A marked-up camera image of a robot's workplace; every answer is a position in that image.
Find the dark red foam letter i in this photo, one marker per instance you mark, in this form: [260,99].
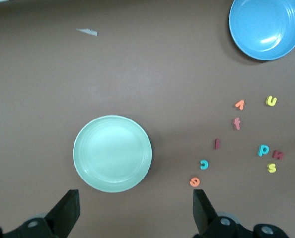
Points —
[216,144]

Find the teal foam letter c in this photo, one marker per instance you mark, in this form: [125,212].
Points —
[207,164]

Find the teal foam letter p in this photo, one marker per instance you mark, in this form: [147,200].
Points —
[260,150]

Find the blue round plate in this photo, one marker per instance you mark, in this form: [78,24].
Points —
[266,27]

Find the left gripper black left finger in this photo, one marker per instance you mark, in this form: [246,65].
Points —
[63,213]

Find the orange foam letter e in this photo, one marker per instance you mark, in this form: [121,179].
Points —
[191,181]

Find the white paper scrap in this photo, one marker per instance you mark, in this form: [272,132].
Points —
[88,31]

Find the dark red foam letter n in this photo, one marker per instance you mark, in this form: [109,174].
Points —
[277,154]

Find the orange foam letter v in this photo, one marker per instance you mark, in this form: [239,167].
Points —
[241,106]

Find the brown table cover sheet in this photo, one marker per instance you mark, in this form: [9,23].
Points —
[38,99]

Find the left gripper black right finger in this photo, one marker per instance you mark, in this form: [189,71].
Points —
[204,215]

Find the yellow foam letter s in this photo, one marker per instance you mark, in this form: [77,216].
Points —
[271,167]

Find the yellow foam letter u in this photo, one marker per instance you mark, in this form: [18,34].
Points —
[271,104]

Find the red foam letter f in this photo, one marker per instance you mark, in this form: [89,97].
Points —
[237,124]

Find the green round plate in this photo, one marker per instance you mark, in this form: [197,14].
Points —
[112,153]

